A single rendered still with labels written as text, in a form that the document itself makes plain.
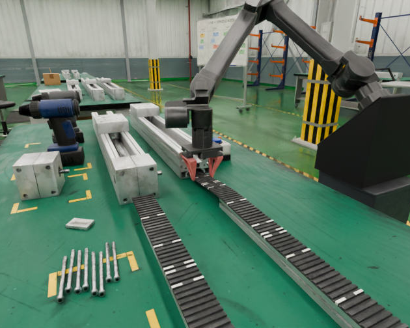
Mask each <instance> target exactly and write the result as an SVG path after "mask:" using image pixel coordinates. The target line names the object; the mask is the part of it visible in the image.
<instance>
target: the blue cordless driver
mask: <svg viewBox="0 0 410 328"><path fill-rule="evenodd" d="M10 112H11V113H13V112H19V113H20V115H22V116H30V117H33V118H34V119H41V118H42V117H43V118H44V119H49V120H48V121H47V123H48V126H49V128H50V129H51V130H53V132H54V135H55V138H56V140H57V143H55V144H50V145H49V147H48V149H47V150H46V151H45V152H54V151H59V152H60V156H61V162H62V166H63V167H65V166H72V165H82V164H83V162H84V158H85V155H84V151H83V147H82V146H79V143H78V142H76V140H75V136H76V135H75V131H74V129H73V126H72V123H71V120H68V119H67V118H70V117H74V116H75V115H76V116H79V115H80V107H79V102H78V100H76V99H74V100H72V99H58V100H40V102H39V101H31V102H30V103H28V104H25V105H21V106H19V110H10Z"/></svg>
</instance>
